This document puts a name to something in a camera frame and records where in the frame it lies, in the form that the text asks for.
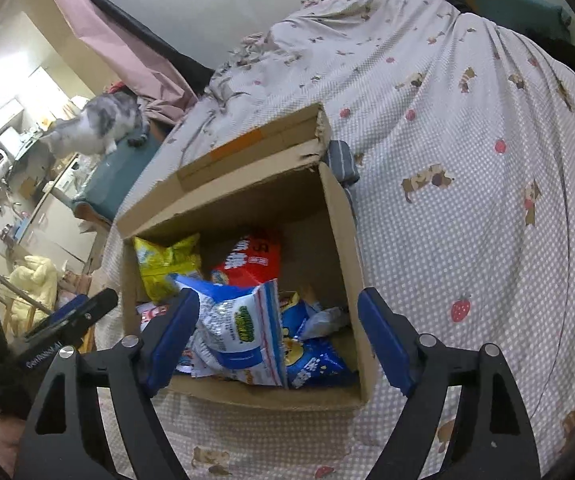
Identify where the blue yellow bear snack bag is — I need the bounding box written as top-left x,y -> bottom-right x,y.
280,292 -> 353,389

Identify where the blue white snack bar packet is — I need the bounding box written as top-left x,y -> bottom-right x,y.
298,307 -> 350,340

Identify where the person's left hand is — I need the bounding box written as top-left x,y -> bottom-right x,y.
0,414 -> 26,477

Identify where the yellow plush cloth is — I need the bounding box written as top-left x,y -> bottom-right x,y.
8,255 -> 60,323

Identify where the yellow green snack bag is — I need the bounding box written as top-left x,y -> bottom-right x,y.
134,233 -> 203,301

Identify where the teal bedside cabinet top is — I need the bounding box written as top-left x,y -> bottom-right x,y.
71,136 -> 161,226

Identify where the white blue chips bag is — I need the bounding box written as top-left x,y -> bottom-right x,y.
167,273 -> 288,388

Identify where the grey white cat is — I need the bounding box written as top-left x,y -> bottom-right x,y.
39,91 -> 150,158

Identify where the brown cardboard box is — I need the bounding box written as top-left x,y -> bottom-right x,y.
116,102 -> 380,412

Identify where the pink curtain cloth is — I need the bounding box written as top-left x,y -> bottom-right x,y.
54,0 -> 196,125

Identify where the white patterned bed quilt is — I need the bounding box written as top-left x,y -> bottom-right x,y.
94,0 -> 575,480

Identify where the grey striped cloth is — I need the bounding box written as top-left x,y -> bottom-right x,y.
323,140 -> 360,188

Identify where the teal green cushion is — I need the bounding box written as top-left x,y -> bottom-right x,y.
446,0 -> 572,42

